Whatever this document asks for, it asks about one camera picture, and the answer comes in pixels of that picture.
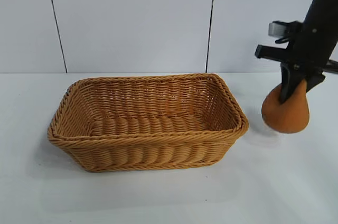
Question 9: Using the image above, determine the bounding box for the wrinkled pear-shaped orange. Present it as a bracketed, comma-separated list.
[261, 78, 310, 133]

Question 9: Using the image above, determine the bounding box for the tan woven wicker basket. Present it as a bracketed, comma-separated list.
[47, 73, 249, 174]

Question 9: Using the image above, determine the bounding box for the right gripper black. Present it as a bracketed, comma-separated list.
[254, 17, 338, 103]

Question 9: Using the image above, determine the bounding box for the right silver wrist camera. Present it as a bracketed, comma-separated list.
[268, 20, 304, 44]

